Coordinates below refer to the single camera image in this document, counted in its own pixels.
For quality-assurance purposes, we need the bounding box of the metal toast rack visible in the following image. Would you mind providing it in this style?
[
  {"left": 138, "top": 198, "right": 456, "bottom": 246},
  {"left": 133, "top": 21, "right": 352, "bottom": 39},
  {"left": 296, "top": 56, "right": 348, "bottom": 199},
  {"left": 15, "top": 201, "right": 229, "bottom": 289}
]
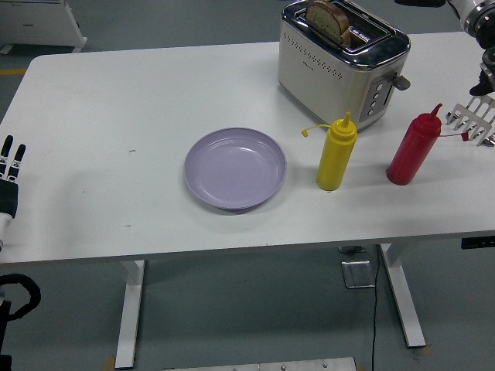
[{"left": 445, "top": 94, "right": 495, "bottom": 148}]

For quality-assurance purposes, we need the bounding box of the white background machine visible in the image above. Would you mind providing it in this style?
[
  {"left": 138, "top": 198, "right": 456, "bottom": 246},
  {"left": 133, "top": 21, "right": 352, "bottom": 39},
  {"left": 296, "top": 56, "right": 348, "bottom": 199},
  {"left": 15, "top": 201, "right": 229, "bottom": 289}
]
[{"left": 0, "top": 0, "right": 88, "bottom": 53}]

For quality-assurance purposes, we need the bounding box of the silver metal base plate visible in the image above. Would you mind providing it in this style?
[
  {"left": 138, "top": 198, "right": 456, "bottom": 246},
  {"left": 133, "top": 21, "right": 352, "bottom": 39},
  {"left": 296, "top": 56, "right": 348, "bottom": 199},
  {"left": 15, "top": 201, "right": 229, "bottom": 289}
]
[
  {"left": 162, "top": 359, "right": 261, "bottom": 371},
  {"left": 259, "top": 356, "right": 357, "bottom": 371}
]

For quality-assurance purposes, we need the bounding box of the white table leg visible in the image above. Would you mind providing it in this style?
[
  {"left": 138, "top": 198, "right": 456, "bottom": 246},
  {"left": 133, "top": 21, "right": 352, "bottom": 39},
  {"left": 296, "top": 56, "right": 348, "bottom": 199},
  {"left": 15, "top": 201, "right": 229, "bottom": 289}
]
[
  {"left": 377, "top": 243, "right": 427, "bottom": 348},
  {"left": 114, "top": 259, "right": 146, "bottom": 369}
]

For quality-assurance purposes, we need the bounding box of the red squeeze bottle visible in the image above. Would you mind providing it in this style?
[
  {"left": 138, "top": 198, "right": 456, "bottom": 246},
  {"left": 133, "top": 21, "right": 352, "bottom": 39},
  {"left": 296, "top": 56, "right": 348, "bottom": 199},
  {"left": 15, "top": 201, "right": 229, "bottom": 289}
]
[{"left": 385, "top": 102, "right": 469, "bottom": 187}]

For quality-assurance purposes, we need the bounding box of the yellow squeeze bottle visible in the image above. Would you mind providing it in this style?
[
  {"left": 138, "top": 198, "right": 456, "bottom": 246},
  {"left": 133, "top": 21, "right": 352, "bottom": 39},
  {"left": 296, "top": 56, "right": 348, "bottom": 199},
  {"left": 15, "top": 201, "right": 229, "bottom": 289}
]
[{"left": 300, "top": 111, "right": 357, "bottom": 192}]

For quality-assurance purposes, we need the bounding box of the cream and chrome toaster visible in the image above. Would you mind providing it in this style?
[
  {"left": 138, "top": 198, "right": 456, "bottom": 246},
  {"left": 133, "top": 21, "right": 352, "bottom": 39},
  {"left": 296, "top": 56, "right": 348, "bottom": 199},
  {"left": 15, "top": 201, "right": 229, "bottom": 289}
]
[{"left": 276, "top": 0, "right": 411, "bottom": 134}]

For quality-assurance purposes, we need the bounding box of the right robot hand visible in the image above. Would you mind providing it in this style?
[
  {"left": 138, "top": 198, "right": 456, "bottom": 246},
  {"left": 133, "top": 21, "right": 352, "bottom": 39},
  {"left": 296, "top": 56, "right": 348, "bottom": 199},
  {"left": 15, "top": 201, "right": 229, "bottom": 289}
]
[{"left": 396, "top": 0, "right": 484, "bottom": 19}]

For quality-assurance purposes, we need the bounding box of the black table control panel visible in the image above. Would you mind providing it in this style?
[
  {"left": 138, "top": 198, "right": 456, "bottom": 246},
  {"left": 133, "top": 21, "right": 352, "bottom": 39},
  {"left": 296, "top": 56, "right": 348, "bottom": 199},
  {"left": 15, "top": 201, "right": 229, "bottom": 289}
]
[{"left": 460, "top": 237, "right": 495, "bottom": 251}]

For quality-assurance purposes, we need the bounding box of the purple round plate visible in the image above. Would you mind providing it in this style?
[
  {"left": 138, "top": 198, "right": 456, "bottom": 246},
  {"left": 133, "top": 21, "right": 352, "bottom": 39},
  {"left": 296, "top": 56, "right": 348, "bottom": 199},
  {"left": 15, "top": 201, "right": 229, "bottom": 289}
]
[{"left": 183, "top": 127, "right": 288, "bottom": 211}]

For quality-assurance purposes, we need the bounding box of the square metal floor plate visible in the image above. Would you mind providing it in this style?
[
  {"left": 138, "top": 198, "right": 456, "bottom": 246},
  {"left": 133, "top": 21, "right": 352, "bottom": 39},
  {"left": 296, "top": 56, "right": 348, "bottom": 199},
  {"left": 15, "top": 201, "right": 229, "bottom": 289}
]
[{"left": 340, "top": 259, "right": 377, "bottom": 290}]

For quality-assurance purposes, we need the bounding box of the brown bread slice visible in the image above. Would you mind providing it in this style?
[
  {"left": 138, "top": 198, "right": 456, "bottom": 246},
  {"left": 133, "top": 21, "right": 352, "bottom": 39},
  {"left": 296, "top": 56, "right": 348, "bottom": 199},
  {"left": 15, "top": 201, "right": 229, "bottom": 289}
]
[{"left": 306, "top": 0, "right": 353, "bottom": 46}]

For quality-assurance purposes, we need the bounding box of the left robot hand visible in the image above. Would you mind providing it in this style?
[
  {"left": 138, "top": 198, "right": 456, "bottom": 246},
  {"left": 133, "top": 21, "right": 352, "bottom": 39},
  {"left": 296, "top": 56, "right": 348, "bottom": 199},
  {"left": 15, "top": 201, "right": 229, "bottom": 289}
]
[{"left": 0, "top": 134, "right": 27, "bottom": 243}]

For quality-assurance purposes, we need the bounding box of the black floor cable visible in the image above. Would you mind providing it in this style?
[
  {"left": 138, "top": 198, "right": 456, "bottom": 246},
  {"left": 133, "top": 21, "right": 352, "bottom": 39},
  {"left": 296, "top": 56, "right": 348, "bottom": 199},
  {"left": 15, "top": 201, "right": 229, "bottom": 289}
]
[{"left": 369, "top": 245, "right": 382, "bottom": 371}]

